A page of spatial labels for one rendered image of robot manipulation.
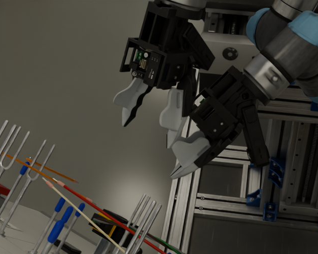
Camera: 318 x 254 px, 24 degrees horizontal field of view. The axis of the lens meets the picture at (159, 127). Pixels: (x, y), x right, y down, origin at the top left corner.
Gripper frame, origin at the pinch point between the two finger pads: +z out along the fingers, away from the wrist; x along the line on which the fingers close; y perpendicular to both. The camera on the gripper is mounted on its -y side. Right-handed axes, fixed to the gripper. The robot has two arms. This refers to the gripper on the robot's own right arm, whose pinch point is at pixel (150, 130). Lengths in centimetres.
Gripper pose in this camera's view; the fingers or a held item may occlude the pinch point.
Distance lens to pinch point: 112.8
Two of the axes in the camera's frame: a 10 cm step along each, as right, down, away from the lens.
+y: -5.5, 1.0, -8.3
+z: -2.7, 9.2, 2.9
